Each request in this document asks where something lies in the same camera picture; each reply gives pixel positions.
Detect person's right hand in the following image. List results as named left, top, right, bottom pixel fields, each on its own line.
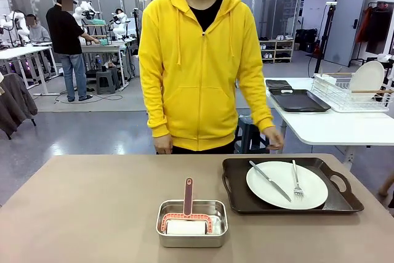
left=153, top=134, right=174, bottom=155

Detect person's left hand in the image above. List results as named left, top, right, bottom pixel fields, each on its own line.
left=263, top=126, right=285, bottom=152

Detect pink handled lint roller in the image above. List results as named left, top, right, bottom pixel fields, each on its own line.
left=159, top=177, right=214, bottom=236

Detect dark brown serving tray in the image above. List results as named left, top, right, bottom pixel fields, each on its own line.
left=221, top=157, right=365, bottom=216

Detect person's left forearm yellow sleeve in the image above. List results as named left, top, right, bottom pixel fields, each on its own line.
left=238, top=84, right=275, bottom=131

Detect person's right forearm yellow sleeve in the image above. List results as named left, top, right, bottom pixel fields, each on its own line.
left=146, top=87, right=174, bottom=138

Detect dark plastic stool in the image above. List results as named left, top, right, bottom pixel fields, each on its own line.
left=235, top=114, right=271, bottom=155

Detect silver fork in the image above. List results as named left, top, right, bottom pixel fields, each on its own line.
left=291, top=160, right=305, bottom=201

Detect silver table knife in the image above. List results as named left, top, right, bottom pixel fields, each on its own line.
left=248, top=160, right=292, bottom=203

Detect white round dinner plate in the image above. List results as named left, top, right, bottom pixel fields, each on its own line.
left=246, top=161, right=329, bottom=210

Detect small stacked dark trays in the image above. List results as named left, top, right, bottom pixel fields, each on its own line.
left=265, top=79, right=292, bottom=91

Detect white side table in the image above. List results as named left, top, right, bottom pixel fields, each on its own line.
left=264, top=76, right=394, bottom=173

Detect person in yellow hoodie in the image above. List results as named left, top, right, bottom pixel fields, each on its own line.
left=137, top=0, right=275, bottom=155

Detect gray plastic stool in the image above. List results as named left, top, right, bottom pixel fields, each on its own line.
left=95, top=67, right=121, bottom=95

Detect wooden shoe shelf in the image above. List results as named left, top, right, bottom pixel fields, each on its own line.
left=258, top=35, right=296, bottom=64

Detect rectangular stainless steel container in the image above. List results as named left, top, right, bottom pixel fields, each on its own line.
left=155, top=199, right=229, bottom=248

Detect black suitcases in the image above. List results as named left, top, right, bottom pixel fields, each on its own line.
left=295, top=28, right=318, bottom=53

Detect white plate standing upright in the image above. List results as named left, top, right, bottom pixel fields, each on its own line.
left=349, top=60, right=386, bottom=103

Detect white workshop desk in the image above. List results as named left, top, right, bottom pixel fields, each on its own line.
left=0, top=46, right=59, bottom=96
left=80, top=43, right=126, bottom=88

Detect bystander's bare leg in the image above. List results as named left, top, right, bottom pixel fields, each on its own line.
left=379, top=174, right=394, bottom=196

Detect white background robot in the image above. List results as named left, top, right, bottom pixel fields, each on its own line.
left=110, top=8, right=131, bottom=41
left=73, top=0, right=97, bottom=27
left=0, top=9, right=31, bottom=47

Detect gray door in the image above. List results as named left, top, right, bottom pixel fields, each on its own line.
left=323, top=0, right=369, bottom=67

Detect orange hanging garment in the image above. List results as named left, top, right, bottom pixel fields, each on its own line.
left=355, top=6, right=373, bottom=44

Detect black tripod stand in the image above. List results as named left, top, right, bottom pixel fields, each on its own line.
left=313, top=1, right=339, bottom=75

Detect dark hanging garment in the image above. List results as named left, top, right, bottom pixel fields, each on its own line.
left=365, top=9, right=393, bottom=55

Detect person in black with cap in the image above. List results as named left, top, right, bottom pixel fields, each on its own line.
left=46, top=0, right=101, bottom=103

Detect dark gray jacket on chair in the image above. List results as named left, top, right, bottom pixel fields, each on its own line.
left=0, top=71, right=39, bottom=139

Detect seated person in gray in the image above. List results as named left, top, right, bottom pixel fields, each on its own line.
left=25, top=14, right=52, bottom=42

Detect black tray with white handle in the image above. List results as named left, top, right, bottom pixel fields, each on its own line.
left=269, top=88, right=332, bottom=113

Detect white wire dish rack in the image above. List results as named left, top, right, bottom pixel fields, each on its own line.
left=312, top=72, right=394, bottom=113

